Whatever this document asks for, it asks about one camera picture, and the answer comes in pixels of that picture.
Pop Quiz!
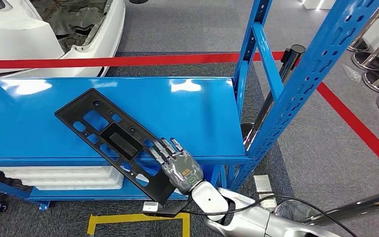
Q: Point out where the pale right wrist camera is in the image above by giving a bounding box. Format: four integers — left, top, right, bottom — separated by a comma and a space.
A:
143, 201, 160, 213

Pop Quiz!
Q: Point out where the silver floor socket plate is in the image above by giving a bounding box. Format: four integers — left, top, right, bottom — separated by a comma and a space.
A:
253, 175, 273, 193
258, 194, 278, 212

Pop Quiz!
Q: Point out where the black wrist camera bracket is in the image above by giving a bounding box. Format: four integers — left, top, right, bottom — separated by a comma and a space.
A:
142, 197, 193, 218

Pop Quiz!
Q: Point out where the blue metal shelf rack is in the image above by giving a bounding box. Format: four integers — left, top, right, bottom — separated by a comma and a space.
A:
0, 0, 379, 219

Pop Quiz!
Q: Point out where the white car body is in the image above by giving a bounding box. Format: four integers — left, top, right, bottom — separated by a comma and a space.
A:
0, 0, 126, 79

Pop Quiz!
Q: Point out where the black plastic panel part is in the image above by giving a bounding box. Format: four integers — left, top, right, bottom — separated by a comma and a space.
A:
54, 88, 185, 205

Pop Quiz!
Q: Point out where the red barrier belt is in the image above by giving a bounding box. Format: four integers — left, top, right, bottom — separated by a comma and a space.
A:
316, 81, 379, 180
0, 51, 300, 70

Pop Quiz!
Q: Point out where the chrome stanchion black top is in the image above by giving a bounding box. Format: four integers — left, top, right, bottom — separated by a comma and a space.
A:
272, 189, 379, 227
240, 44, 306, 152

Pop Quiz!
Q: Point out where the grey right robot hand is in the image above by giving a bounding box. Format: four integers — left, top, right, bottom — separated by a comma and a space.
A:
149, 137, 205, 195

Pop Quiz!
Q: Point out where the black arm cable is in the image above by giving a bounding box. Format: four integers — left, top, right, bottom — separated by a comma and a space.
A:
176, 195, 358, 237

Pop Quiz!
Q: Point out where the yellow floor tape square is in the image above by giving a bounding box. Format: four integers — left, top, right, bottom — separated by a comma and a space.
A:
86, 212, 191, 237

